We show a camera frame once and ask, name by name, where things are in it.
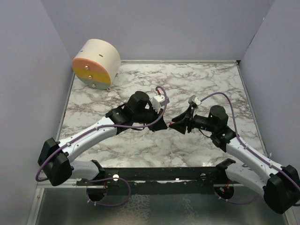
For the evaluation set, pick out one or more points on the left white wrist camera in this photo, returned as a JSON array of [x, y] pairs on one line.
[[158, 102]]

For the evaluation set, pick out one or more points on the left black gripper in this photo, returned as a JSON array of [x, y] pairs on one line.
[[160, 125]]

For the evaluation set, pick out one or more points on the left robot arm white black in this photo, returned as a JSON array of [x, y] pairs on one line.
[[58, 158]]

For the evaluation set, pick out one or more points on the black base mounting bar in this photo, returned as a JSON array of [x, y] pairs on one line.
[[158, 180]]

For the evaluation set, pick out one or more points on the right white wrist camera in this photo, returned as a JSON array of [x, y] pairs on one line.
[[194, 101]]

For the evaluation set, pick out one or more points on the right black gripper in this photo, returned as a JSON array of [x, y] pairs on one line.
[[181, 125]]

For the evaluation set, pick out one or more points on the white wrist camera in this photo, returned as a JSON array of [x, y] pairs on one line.
[[194, 101], [158, 102]]

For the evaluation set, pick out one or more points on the cream cylinder tricolour face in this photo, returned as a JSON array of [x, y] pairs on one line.
[[97, 64]]

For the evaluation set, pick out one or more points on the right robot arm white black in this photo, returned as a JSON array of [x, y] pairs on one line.
[[278, 185]]

